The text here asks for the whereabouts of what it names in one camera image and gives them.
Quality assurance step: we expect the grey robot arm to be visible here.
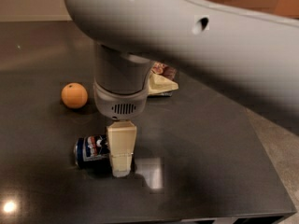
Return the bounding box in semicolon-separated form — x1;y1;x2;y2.
64;0;299;132

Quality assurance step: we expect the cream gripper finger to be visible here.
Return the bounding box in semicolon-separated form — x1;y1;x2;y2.
107;120;137;177

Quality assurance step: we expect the blue pepsi can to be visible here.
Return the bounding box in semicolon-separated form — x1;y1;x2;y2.
74;134;110;168

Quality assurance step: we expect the brown cream chip bag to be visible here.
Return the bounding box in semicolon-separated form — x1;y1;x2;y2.
149;62;178;96

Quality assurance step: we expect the orange fruit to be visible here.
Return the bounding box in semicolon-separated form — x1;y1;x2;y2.
61;83;88;109

